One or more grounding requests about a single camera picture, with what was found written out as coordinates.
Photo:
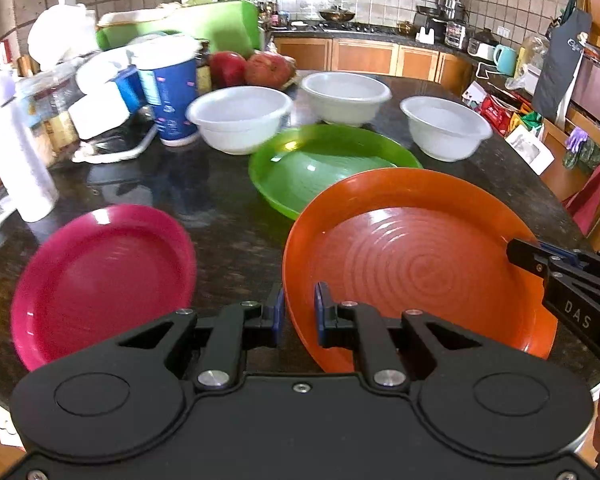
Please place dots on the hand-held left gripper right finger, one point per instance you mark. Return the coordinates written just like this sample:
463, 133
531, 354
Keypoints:
322, 312

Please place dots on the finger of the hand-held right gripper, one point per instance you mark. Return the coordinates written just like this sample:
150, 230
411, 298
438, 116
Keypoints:
527, 256

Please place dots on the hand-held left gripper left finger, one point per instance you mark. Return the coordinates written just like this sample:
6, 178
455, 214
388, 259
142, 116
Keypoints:
279, 312

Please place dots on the orange plastic plate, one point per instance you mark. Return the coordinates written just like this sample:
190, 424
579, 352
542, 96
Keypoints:
420, 260

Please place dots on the green plastic plate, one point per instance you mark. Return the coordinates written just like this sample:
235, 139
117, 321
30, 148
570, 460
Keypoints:
310, 170

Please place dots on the white plastic bowl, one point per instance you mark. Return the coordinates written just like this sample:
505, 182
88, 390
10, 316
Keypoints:
345, 105
445, 130
240, 125

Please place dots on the magenta plastic plate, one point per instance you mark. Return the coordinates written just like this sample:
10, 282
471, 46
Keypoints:
100, 280

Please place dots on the red cloth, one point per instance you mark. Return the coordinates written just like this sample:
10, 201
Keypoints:
590, 200

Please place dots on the white photo card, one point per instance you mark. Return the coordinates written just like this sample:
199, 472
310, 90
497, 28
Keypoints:
530, 149

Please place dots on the purple rubber gloves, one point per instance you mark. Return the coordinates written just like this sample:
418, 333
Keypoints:
576, 140

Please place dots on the red snack packets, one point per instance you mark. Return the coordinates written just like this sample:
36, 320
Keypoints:
497, 112

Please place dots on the dark apron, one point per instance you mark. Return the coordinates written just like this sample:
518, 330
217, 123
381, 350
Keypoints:
560, 65

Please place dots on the clear plastic bag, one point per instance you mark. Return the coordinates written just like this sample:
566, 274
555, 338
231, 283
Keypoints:
530, 60

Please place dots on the mint green mug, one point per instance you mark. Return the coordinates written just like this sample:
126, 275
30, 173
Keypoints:
505, 60

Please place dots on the blue paper cup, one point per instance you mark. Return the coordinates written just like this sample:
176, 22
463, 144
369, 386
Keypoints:
172, 105

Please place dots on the red apple right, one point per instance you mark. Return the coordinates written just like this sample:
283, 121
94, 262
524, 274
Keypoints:
270, 71

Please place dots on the red apple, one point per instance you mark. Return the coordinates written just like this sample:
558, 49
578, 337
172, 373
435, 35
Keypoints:
227, 70
270, 71

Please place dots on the black kitchen appliance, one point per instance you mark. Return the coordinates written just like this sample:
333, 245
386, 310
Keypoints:
442, 25

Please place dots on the red apple left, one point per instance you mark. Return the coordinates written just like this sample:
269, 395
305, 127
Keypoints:
227, 70

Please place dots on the wooden base cabinets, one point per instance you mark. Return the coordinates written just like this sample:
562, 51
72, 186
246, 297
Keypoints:
365, 57

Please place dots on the white plastic container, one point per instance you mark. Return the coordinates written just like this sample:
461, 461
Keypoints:
100, 105

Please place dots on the gas stove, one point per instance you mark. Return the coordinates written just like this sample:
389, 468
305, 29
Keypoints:
340, 26

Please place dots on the white bottle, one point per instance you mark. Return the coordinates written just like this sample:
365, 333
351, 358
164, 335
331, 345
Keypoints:
25, 170

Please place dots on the clear plastic jar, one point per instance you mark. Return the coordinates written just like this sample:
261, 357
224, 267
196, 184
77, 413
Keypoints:
55, 120

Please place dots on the light green cutting board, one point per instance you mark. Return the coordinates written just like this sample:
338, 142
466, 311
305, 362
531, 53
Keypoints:
205, 25

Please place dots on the black wok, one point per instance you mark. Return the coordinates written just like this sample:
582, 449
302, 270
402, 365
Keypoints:
337, 15

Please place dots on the cream cloth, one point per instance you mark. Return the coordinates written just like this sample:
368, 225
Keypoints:
130, 19

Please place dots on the white plastic bag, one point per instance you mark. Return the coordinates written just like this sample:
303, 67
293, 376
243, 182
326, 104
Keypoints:
60, 35

